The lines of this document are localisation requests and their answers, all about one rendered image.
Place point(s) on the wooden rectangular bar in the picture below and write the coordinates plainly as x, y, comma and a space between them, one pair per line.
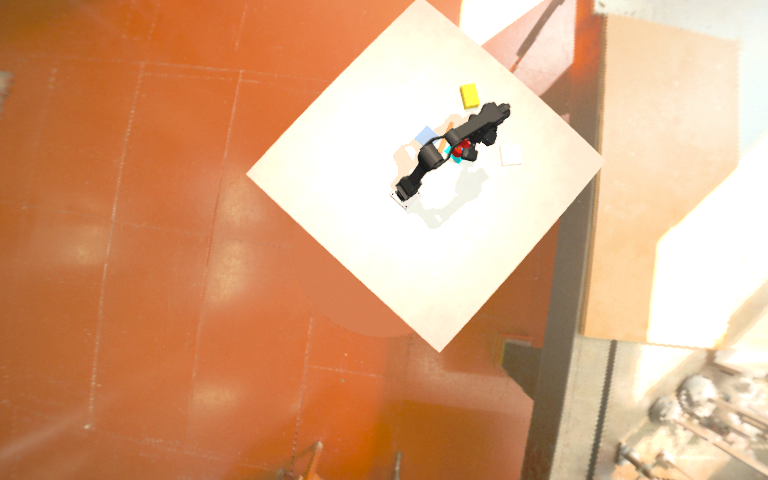
442, 144

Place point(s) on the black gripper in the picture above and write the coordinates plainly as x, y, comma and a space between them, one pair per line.
471, 154

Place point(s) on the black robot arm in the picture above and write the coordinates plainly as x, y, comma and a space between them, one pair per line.
430, 159

